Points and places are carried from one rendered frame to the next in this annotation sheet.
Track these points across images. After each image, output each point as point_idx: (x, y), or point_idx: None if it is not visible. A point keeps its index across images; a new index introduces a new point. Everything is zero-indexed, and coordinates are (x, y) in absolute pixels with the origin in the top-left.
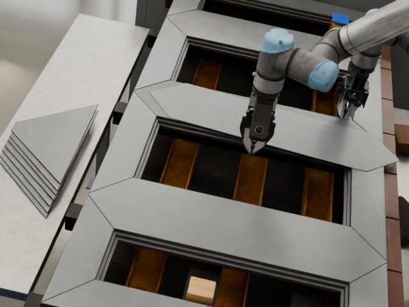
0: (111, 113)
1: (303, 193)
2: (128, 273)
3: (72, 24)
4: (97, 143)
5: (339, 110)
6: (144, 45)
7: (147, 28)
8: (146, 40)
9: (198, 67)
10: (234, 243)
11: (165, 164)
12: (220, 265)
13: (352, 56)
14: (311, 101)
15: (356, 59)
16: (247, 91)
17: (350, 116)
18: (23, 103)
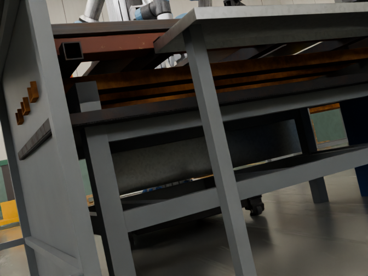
0: (284, 35)
1: (220, 90)
2: (352, 49)
3: (221, 6)
4: (315, 33)
5: (174, 59)
6: (177, 49)
7: (154, 42)
8: (170, 48)
9: (168, 67)
10: None
11: (281, 56)
12: (312, 45)
13: (171, 17)
14: (128, 104)
15: (172, 18)
16: None
17: (174, 61)
18: (352, 3)
